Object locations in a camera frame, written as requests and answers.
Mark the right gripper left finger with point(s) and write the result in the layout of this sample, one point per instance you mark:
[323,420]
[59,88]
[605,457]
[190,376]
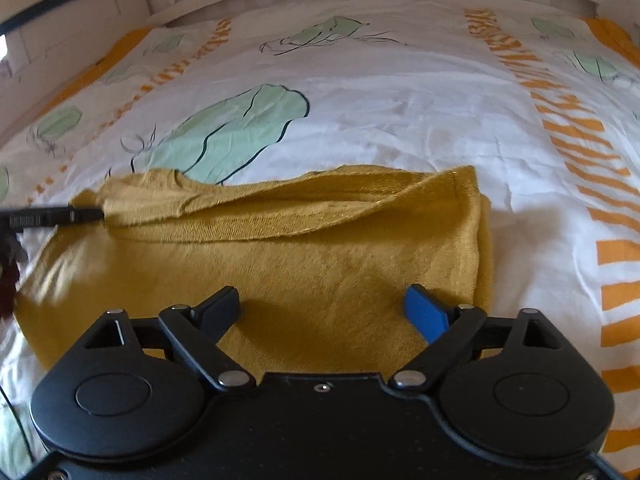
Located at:
[194,333]

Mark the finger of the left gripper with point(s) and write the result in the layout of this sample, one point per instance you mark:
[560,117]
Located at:
[18,219]

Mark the white patterned bed cover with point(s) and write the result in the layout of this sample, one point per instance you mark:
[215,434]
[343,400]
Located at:
[544,108]

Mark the mustard yellow knit garment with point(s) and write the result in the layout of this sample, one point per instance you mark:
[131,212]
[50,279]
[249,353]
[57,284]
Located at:
[321,262]

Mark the red knit sleeve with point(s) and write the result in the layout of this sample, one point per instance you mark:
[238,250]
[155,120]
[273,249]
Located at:
[12,254]

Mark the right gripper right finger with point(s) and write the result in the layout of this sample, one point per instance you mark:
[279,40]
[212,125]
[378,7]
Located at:
[448,332]

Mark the white shelf unit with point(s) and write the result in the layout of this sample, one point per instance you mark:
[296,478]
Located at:
[52,50]

